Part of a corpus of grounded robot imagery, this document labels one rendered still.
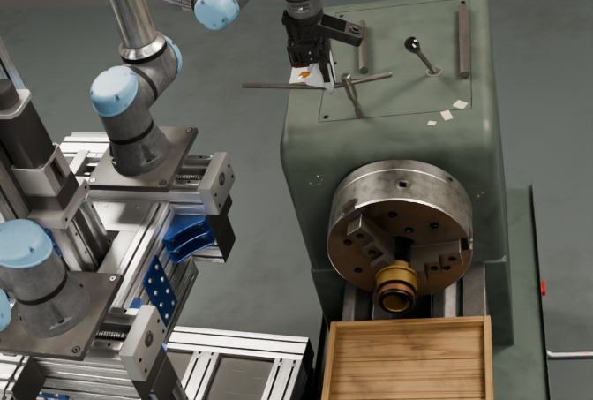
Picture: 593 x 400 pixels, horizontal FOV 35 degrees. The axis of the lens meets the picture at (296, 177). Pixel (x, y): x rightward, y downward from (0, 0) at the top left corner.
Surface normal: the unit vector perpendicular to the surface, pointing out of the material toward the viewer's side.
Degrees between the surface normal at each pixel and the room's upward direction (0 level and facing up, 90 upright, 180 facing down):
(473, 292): 0
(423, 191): 25
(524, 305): 0
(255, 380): 0
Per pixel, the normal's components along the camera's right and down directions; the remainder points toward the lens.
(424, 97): -0.21, -0.73
